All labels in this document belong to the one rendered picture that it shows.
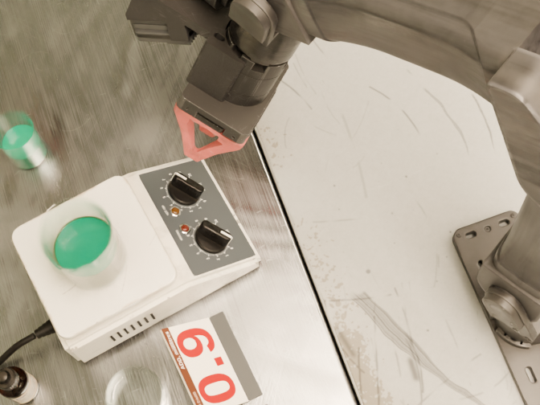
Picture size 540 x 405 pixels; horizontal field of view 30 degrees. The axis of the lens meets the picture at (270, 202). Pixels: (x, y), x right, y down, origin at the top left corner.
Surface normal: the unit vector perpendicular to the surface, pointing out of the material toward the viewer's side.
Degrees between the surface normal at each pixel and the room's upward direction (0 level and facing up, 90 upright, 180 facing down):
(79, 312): 0
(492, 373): 0
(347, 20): 84
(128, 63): 0
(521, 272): 76
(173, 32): 67
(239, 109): 29
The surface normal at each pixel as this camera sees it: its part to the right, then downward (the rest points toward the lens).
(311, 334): -0.06, -0.34
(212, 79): -0.36, 0.68
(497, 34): -0.37, -0.55
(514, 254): -0.68, 0.65
